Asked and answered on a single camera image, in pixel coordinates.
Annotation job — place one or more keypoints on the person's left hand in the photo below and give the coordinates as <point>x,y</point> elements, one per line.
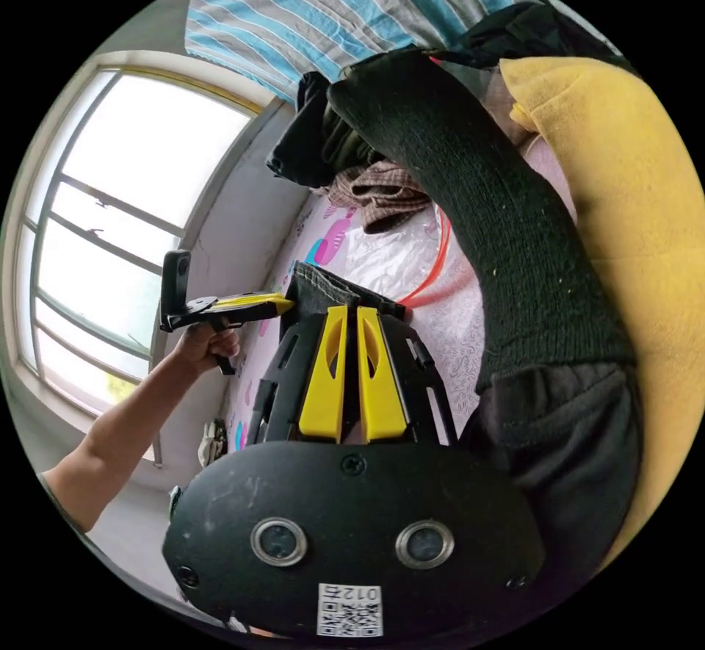
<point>204,350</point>

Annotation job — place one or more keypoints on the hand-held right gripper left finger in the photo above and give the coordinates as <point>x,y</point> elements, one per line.
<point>322,385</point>

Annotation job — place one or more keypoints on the pile of clothes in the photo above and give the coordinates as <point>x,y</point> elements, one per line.
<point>495,209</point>

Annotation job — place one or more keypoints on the black jeans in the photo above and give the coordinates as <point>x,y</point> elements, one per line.
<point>330,291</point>

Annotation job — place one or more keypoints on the person's left forearm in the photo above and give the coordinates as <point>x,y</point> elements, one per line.
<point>115,440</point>

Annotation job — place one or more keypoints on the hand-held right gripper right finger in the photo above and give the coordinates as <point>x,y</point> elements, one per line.
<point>383,385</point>

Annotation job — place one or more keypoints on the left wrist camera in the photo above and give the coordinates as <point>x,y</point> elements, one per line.
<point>175,281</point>

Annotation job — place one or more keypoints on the blue grey striped pillow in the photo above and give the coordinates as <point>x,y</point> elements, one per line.
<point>319,11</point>

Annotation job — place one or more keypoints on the clear plastic bag orange trim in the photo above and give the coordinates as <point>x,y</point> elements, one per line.
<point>394,259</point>

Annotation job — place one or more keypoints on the window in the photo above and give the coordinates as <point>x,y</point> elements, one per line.
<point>137,165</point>

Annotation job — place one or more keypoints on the yellow fleece garment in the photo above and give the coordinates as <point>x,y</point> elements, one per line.
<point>633,220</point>

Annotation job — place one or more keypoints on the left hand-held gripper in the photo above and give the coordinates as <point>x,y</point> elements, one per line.
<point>195,315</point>

